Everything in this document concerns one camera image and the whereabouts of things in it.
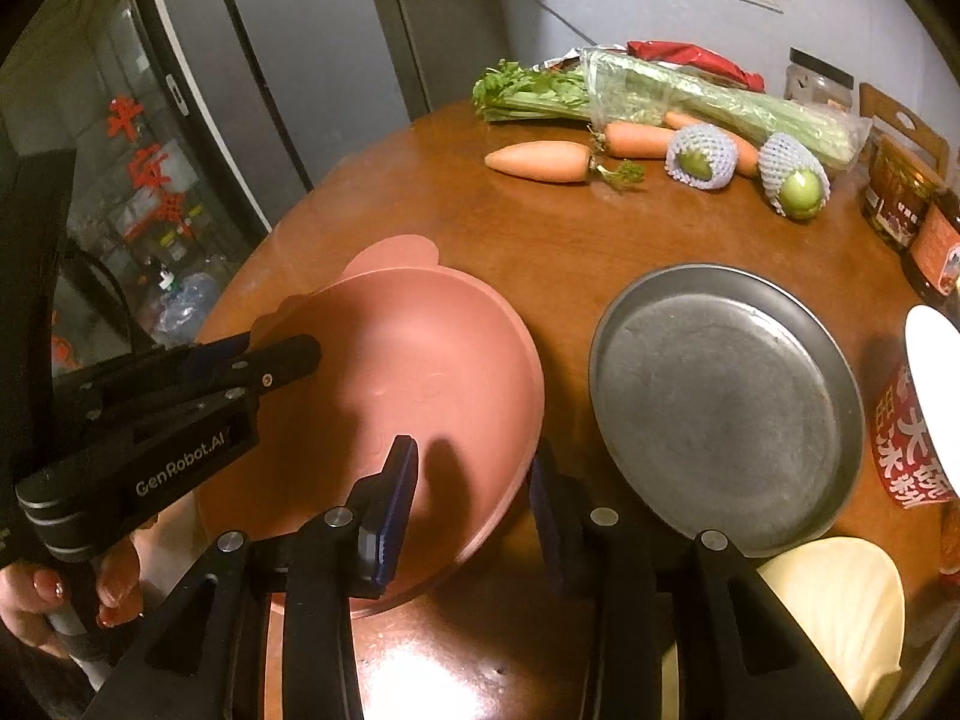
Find pickle jar orange lid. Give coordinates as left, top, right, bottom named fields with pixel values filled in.
left=862, top=133, right=946, bottom=252

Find round metal plate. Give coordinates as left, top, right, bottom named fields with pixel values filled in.
left=587, top=263, right=866, bottom=557

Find clear jar black lid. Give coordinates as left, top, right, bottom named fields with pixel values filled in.
left=784, top=47, right=854, bottom=112

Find red instant noodle bowl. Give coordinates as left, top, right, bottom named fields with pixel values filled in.
left=869, top=305, right=958, bottom=511

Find left hand red nails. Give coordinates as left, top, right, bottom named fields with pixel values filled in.
left=2, top=536, right=143, bottom=660

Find celery in plastic bag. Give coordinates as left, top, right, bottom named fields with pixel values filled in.
left=472, top=49, right=871, bottom=174

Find wooden chair back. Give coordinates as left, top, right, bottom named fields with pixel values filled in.
left=859, top=82, right=950, bottom=181

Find green fruit in foam net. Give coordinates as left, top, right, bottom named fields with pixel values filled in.
left=665, top=124, right=739, bottom=192

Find red snack bag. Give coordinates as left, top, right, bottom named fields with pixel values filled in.
left=626, top=41, right=766, bottom=93

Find carrot with green top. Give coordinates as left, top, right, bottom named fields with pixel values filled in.
left=483, top=140, right=646, bottom=190

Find grey refrigerator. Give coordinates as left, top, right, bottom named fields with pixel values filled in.
left=0, top=0, right=513, bottom=361

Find dark sauce bottle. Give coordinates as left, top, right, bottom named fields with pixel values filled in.
left=901, top=190, right=960, bottom=309

